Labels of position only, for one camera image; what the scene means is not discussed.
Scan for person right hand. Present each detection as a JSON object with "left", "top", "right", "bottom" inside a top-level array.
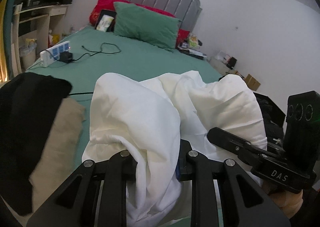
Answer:
[{"left": 261, "top": 181, "right": 303, "bottom": 219}]

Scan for black power adapter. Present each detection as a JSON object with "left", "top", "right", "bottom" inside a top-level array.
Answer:
[{"left": 59, "top": 51, "right": 73, "bottom": 64}]

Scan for teal curtain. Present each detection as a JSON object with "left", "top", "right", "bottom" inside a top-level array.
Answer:
[{"left": 3, "top": 0, "right": 14, "bottom": 79}]

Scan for books and snack pile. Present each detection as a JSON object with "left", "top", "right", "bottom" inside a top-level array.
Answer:
[{"left": 177, "top": 33, "right": 208, "bottom": 61}]

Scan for wooden computer desk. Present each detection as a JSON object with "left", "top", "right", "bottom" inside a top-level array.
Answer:
[{"left": 11, "top": 4, "right": 68, "bottom": 75}]

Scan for cardboard boxes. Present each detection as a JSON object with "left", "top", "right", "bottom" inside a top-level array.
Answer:
[{"left": 245, "top": 74, "right": 261, "bottom": 91}]

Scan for white bedside cabinet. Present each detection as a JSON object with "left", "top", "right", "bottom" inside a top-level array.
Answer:
[{"left": 210, "top": 58, "right": 233, "bottom": 76}]

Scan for black folded garment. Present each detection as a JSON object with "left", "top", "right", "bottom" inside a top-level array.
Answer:
[{"left": 1, "top": 72, "right": 72, "bottom": 216}]

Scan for white blue power strip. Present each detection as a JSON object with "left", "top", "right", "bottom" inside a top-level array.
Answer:
[{"left": 40, "top": 41, "right": 70, "bottom": 68}]

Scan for green bed sheet mattress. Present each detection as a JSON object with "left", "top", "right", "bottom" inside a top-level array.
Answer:
[{"left": 29, "top": 26, "right": 221, "bottom": 169}]

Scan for black charging cable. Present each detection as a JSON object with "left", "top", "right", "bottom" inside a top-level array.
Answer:
[{"left": 71, "top": 42, "right": 122, "bottom": 63}]

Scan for black clothes pile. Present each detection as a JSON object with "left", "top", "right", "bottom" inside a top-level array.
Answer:
[{"left": 218, "top": 74, "right": 286, "bottom": 147}]

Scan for green pillow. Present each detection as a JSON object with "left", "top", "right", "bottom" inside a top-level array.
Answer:
[{"left": 114, "top": 2, "right": 180, "bottom": 50}]

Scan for small black speaker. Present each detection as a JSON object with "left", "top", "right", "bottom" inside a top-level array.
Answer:
[{"left": 226, "top": 57, "right": 237, "bottom": 70}]

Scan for black tablet with picture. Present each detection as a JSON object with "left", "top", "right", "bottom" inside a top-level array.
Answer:
[{"left": 95, "top": 9, "right": 116, "bottom": 32}]

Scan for white hooded jacket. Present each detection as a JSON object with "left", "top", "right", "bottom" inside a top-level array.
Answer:
[{"left": 82, "top": 71, "right": 267, "bottom": 226}]

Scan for white trash bin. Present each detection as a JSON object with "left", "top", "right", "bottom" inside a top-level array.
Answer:
[{"left": 19, "top": 44, "right": 37, "bottom": 70}]

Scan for black cable with velcro strap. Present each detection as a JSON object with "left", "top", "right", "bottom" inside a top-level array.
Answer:
[{"left": 68, "top": 91, "right": 94, "bottom": 97}]

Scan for beige folded garment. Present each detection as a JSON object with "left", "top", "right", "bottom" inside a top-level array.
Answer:
[{"left": 30, "top": 98, "right": 85, "bottom": 212}]

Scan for red pillow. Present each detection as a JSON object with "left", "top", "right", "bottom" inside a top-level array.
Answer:
[{"left": 89, "top": 0, "right": 190, "bottom": 43}]

